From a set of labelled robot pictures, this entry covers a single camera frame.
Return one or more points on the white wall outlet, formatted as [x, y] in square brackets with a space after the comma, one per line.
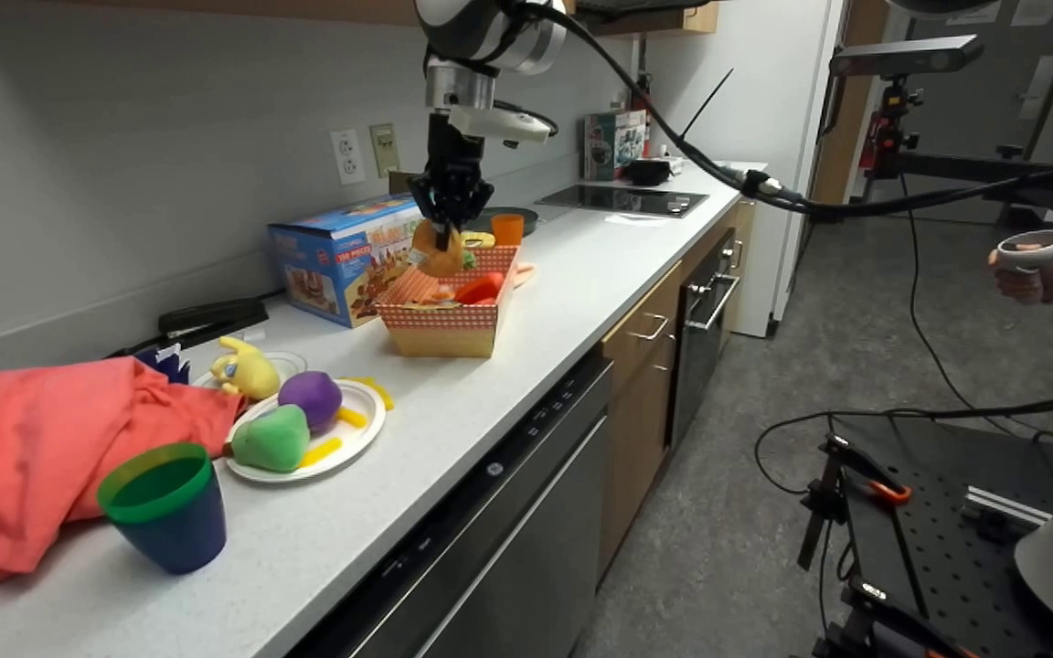
[350, 156]

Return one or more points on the grey stereo camera bar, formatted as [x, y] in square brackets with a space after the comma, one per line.
[911, 57]

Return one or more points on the yellow plush toy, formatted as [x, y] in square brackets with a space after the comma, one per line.
[246, 372]

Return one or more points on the white round plate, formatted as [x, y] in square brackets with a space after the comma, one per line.
[360, 445]

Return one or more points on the purple plush ball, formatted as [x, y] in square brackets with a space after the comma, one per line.
[310, 398]

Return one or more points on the dark blue toy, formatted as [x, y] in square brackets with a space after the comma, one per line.
[167, 365]

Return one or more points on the green plush ball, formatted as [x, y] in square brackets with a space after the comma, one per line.
[273, 442]

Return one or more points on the pale green wall plate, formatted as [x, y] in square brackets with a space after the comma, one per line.
[385, 148]

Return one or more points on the black dishwasher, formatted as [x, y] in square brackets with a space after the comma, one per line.
[513, 535]

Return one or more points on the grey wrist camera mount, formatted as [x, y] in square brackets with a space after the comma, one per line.
[513, 122]

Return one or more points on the red checkered basket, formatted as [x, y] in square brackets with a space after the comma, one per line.
[441, 331]

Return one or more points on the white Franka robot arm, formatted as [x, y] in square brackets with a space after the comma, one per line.
[478, 32]

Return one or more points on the round shallow dish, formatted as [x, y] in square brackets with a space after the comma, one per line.
[523, 216]

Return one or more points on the black oven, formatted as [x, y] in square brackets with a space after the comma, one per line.
[700, 353]

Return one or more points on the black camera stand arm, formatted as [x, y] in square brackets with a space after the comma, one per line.
[990, 165]

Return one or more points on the wooden base cabinet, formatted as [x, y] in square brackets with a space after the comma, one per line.
[638, 425]

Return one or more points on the blue toy food box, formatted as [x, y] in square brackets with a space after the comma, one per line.
[339, 260]

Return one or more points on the red toy food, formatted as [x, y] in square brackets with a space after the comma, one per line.
[482, 289]

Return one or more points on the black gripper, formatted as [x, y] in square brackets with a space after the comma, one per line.
[456, 152]

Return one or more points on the blue cup green rim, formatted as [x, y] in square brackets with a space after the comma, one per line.
[174, 527]

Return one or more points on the printed carton box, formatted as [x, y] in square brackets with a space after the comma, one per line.
[612, 148]

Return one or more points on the wooden door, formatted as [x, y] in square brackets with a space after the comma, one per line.
[851, 122]

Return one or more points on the orange cup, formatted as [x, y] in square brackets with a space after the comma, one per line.
[508, 230]

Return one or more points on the yellow orange plush fruit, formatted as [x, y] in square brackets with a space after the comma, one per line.
[441, 253]

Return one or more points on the white VR controller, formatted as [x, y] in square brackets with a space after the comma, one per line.
[1032, 242]

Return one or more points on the person hand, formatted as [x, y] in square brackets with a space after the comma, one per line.
[1032, 283]

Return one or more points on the pale orange toy food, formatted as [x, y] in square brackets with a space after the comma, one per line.
[421, 289]

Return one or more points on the black perforated cart board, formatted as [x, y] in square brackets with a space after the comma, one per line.
[931, 550]

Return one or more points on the green toy food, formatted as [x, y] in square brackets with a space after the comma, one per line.
[469, 259]

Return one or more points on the red object behind stand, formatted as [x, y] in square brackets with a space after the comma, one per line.
[886, 143]

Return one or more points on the pale yellow round toy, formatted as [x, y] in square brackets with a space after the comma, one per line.
[478, 239]

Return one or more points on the coral pink cloth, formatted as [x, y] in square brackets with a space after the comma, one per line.
[28, 453]

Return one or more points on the dark brown box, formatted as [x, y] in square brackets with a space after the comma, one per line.
[404, 186]

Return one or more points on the yellow toy fry strip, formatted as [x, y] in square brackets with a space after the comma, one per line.
[322, 453]
[351, 416]

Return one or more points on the black pot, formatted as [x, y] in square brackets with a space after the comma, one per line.
[649, 172]

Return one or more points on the black stapler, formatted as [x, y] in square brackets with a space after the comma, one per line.
[213, 316]

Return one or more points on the black induction cooktop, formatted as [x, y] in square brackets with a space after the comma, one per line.
[624, 198]

